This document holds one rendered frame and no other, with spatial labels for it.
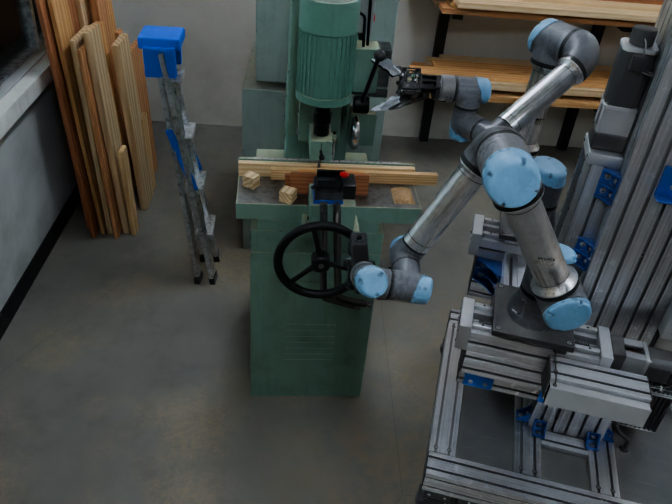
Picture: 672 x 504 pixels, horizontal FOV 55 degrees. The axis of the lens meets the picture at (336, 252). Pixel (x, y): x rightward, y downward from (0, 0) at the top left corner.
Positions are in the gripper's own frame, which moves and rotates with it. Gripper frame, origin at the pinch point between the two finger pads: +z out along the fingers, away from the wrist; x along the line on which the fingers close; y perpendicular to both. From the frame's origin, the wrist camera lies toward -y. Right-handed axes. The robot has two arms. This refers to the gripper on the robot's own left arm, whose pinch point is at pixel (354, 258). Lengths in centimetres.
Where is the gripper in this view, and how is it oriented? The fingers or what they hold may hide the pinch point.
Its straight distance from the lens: 192.0
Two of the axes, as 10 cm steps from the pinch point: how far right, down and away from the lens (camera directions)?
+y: -0.3, 9.9, 1.0
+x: 9.9, 0.2, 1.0
